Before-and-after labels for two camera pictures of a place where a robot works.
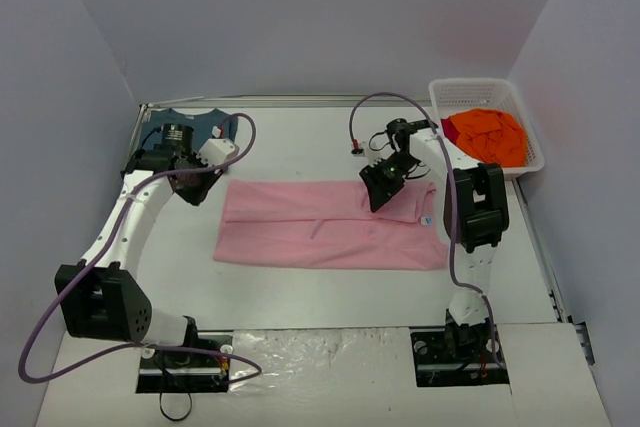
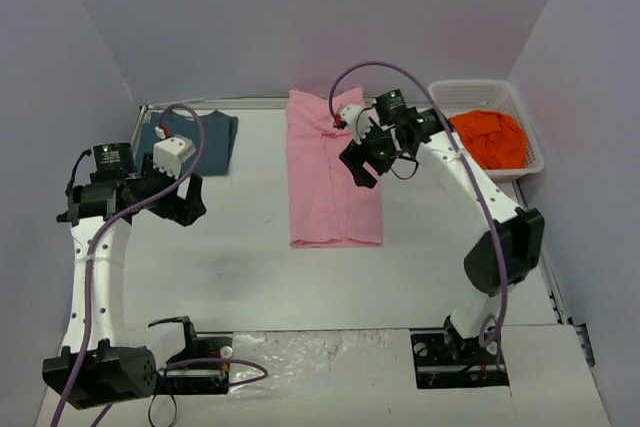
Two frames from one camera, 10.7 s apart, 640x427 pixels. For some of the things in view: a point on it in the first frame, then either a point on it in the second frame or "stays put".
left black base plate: [186, 371] stays put
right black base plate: [456, 356] stays put
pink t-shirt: [327, 225] -> [327, 207]
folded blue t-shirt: [208, 126] stays put
